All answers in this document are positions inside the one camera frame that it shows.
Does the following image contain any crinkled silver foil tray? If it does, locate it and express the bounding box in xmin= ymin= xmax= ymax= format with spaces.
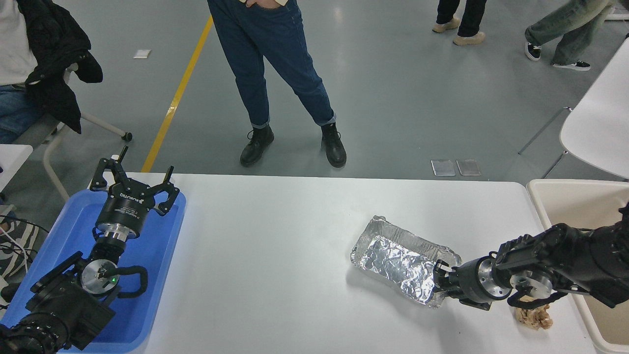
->
xmin=350 ymin=215 xmax=463 ymax=309

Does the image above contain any large pale bin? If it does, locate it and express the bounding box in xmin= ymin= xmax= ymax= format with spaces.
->
xmin=526 ymin=178 xmax=629 ymax=354

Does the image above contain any seated person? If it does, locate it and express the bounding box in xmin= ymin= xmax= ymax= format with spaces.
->
xmin=0 ymin=0 xmax=48 ymax=145

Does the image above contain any white cable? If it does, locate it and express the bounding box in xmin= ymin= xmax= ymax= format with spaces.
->
xmin=0 ymin=224 xmax=31 ymax=272

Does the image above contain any white-framed wheeled chair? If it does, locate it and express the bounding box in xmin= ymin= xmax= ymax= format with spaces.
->
xmin=15 ymin=63 xmax=134 ymax=202

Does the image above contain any blue plastic tray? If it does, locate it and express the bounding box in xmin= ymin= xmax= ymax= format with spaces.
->
xmin=0 ymin=188 xmax=187 ymax=354

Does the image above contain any small white table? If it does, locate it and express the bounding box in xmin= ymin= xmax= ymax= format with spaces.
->
xmin=0 ymin=144 xmax=34 ymax=193

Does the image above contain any clear plastic square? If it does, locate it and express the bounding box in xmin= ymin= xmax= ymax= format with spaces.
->
xmin=456 ymin=159 xmax=482 ymax=177
xmin=431 ymin=159 xmax=456 ymax=177

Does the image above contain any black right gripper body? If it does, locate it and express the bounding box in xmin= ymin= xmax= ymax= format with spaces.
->
xmin=445 ymin=259 xmax=493 ymax=311

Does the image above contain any standing person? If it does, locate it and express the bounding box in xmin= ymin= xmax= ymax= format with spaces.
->
xmin=206 ymin=0 xmax=347 ymax=169

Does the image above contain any crumpled tan paper ball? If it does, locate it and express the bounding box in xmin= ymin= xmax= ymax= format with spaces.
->
xmin=514 ymin=295 xmax=554 ymax=330

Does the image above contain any black cable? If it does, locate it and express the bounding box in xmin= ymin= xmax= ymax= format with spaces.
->
xmin=0 ymin=214 xmax=51 ymax=235

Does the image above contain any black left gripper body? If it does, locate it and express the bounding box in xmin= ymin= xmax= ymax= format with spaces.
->
xmin=96 ymin=181 xmax=159 ymax=234

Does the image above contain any white shell chair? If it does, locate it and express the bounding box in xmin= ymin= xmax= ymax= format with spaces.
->
xmin=518 ymin=37 xmax=629 ymax=180

